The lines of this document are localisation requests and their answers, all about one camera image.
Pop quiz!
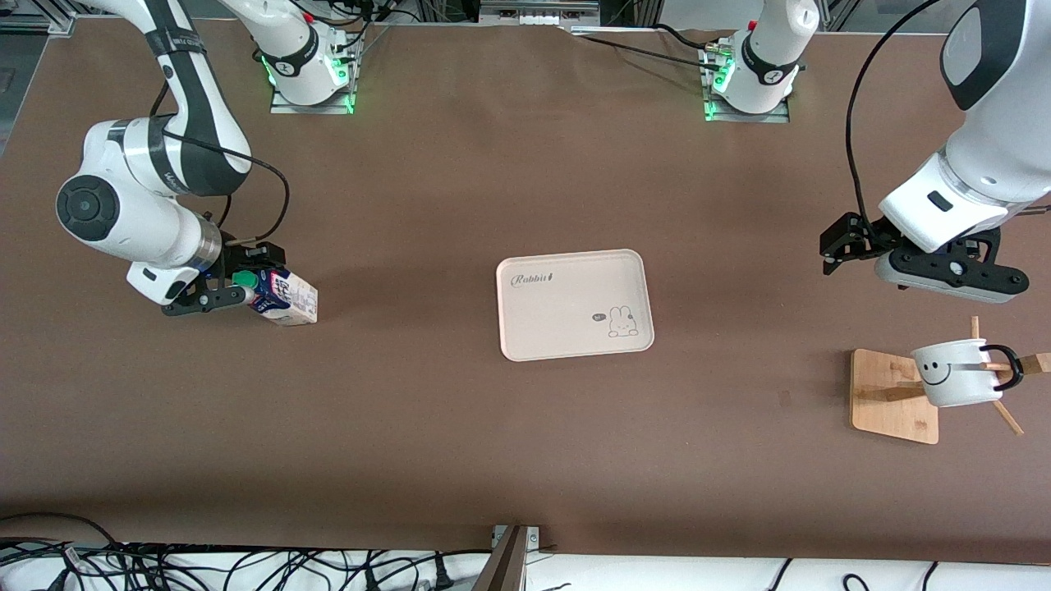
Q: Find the long black floor cable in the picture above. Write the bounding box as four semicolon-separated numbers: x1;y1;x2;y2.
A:
123;542;495;569

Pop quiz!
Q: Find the white smiley cup black handle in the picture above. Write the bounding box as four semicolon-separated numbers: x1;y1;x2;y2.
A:
911;338;1025;409

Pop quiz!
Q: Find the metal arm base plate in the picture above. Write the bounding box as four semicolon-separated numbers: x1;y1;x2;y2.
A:
704;45;792;125
269;41;360;116

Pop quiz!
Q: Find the blue white milk carton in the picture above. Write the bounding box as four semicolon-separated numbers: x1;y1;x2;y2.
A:
232;266;319;328

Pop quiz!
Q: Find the thick black base cable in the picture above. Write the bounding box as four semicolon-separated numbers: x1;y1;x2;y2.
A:
653;22;712;50

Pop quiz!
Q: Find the brown table cover sheet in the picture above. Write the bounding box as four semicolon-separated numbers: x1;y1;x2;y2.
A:
0;18;1051;567

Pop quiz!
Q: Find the thin black table cable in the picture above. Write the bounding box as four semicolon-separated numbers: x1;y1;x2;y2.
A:
575;33;725;71

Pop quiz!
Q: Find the cream tray with rabbit print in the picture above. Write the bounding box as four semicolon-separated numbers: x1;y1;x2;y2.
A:
496;249;656;363

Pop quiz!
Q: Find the arched black floor cable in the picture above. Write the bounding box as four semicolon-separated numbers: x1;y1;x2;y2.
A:
0;512;124;549

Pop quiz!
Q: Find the wooden mug stand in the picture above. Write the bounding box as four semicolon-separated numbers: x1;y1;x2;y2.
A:
851;316;1051;445

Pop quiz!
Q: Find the looped black cable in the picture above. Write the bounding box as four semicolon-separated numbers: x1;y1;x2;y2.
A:
841;561;942;591

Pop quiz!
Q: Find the metal corner bracket post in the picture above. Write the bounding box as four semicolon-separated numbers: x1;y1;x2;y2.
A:
472;524;543;591

